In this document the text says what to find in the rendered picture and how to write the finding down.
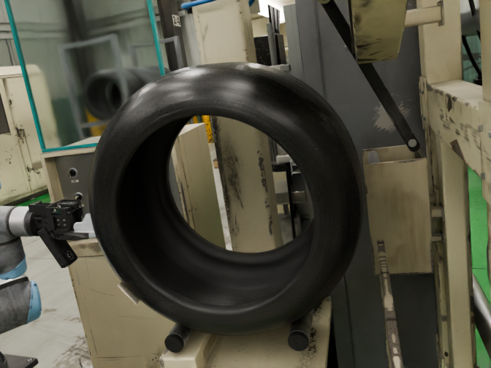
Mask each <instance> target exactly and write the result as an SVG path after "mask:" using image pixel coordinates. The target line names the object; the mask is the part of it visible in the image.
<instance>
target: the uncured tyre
mask: <svg viewBox="0 0 491 368"><path fill-rule="evenodd" d="M198 115H212V116H219V117H225V118H231V119H233V120H238V121H240V122H243V123H246V124H248V125H250V126H253V127H254V128H255V129H258V130H260V131H261V132H263V133H264V134H266V135H267V136H268V137H270V138H271V139H273V140H274V141H275V142H276V143H278V144H279V145H280V146H281V147H282V148H283V149H284V150H285V151H286V152H287V154H288V155H289V156H290V157H291V159H292V160H293V162H295V164H296V165H297V167H298V169H299V170H300V172H301V174H302V176H303V178H304V180H305V182H306V185H307V187H308V190H309V193H310V195H311V201H312V205H313V215H314V217H313V220H312V221H311V222H310V223H309V225H308V226H307V228H306V229H305V230H304V231H303V232H302V233H301V234H300V235H298V236H297V237H296V238H294V239H293V240H292V241H291V242H288V243H287V244H285V245H283V246H281V247H279V248H276V249H273V250H269V251H265V252H260V253H241V252H236V251H232V250H227V249H225V248H221V247H219V246H217V245H214V244H213V243H211V242H209V241H207V240H206V239H205V238H203V237H202V236H200V235H199V234H198V233H196V232H195V230H193V229H192V227H190V225H189V224H188V223H187V222H186V220H185V219H184V218H183V216H182V215H181V213H180V211H179V210H178V208H177V206H176V204H175V201H174V199H173V196H172V192H171V189H170V180H169V164H170V156H171V152H172V148H173V146H174V144H175V140H176V139H177V137H178V135H179V133H180V132H181V131H182V129H183V128H184V126H185V125H186V124H187V123H188V122H189V121H190V120H191V119H192V118H193V117H194V116H198ZM88 203H89V210H90V215H91V222H92V225H93V228H94V232H95V235H96V238H97V241H98V243H99V246H100V248H101V250H102V252H103V254H104V257H105V258H106V259H107V262H108V263H109V265H110V266H111V268H112V269H113V271H114V273H115V274H116V275H117V276H118V278H119V279H120V280H121V282H122V283H123V284H124V285H125V286H126V287H127V288H128V289H129V290H130V291H131V292H132V293H133V294H134V295H135V296H136V297H137V298H138V299H139V300H140V301H141V302H143V303H144V304H145V305H147V306H148V307H149V308H151V309H152V310H153V311H155V312H156V313H158V314H159V315H162V316H163V317H165V318H167V319H169V320H171V321H173V322H175V323H177V324H180V325H181V326H185V327H187V328H190V329H193V330H196V331H201V332H204V333H208V334H217V335H226V336H243V335H252V334H260V333H264V332H267V331H272V330H275V329H279V328H281V327H283V326H286V325H288V324H290V323H292V322H294V321H296V320H298V319H300V318H301V317H303V316H304V315H306V314H308V313H309V312H310V311H311V310H313V309H314V308H315V307H317V306H318V305H319V304H320V303H321V302H322V301H323V300H324V299H325V298H326V297H327V296H328V295H329V294H330V293H331V292H332V290H333V289H334V288H335V287H336V285H337V284H339V282H340V280H341V279H342V277H343V276H344V275H345V273H346V271H347V269H348V268H349V266H350V264H351V261H352V259H353V257H354V254H355V252H356V250H357V246H358V243H359V238H360V234H361V230H362V220H363V195H362V174H361V169H360V164H359V158H358V155H357V151H356V148H355V146H354V142H353V140H352V138H351V135H350V133H349V131H348V129H347V128H346V126H345V124H344V123H343V121H342V120H341V118H340V116H339V115H338V114H337V112H336V111H335V110H334V109H333V108H332V106H331V105H330V104H329V103H328V102H327V101H326V100H325V99H324V98H323V97H322V96H321V95H320V94H319V93H318V92H316V91H315V90H314V89H312V87H310V86H309V85H307V84H306V83H304V82H303V81H302V80H299V79H298V78H296V77H294V76H292V75H290V74H288V73H286V72H283V71H281V70H279V69H275V68H272V67H270V66H265V65H261V64H254V63H247V62H225V63H217V64H203V65H197V66H190V67H186V68H182V69H178V70H175V71H173V72H170V73H167V74H165V75H163V76H160V77H158V78H156V79H155V80H153V81H151V82H150V83H148V84H147V85H145V86H143V87H142V88H141V89H139V90H138V91H137V92H136V93H134V94H133V95H132V96H131V97H130V98H129V99H128V100H127V101H126V102H125V103H124V104H123V105H122V106H121V108H120V109H119V110H118V111H117V112H116V113H115V114H114V116H113V117H112V119H111V120H110V122H109V123H108V124H107V126H106V128H105V130H104V131H103V133H102V135H101V137H100V139H99V141H98V144H97V146H96V149H95V152H94V156H93V159H92V162H91V168H90V173H89V179H88Z"/></svg>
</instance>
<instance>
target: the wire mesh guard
mask: <svg viewBox="0 0 491 368"><path fill-rule="evenodd" d="M377 249H378V261H379V267H380V274H381V275H380V282H381V297H382V305H383V314H384V328H385V337H386V345H387V360H388V368H404V367H403V358H402V353H401V348H400V339H399V334H398V330H397V321H396V315H395V307H394V302H393V297H392V288H391V283H390V278H389V269H388V264H387V255H386V251H385V245H384V241H383V240H377Z"/></svg>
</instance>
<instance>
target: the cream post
mask: <svg viewBox="0 0 491 368"><path fill-rule="evenodd" d="M192 12H193V18H194V25H195V29H196V34H197V42H198V47H199V55H200V60H201V65H203V64H217V63H225V62H247V63H254V64H257V60H256V51H255V45H254V35H253V29H252V24H251V14H250V9H249V3H248V0H216V1H212V2H209V3H206V4H201V5H198V6H195V7H192ZM210 121H211V125H212V130H213V138H214V143H215V148H216V157H217V162H218V170H219V174H220V179H221V184H222V189H223V197H224V205H225V210H226V214H227V223H228V227H229V235H230V240H231V245H232V251H236V252H241V253H260V252H265V251H269V250H273V249H276V248H279V247H281V246H283V243H282V237H281V227H280V222H279V217H278V207H277V201H276V195H275V186H274V180H273V171H272V165H271V160H270V149H269V144H268V138H267V135H266V134H264V133H263V132H261V131H260V130H258V129H255V128H254V127H253V126H250V125H248V124H246V123H243V122H240V121H238V120H233V119H231V118H225V117H219V116H212V115H210Z"/></svg>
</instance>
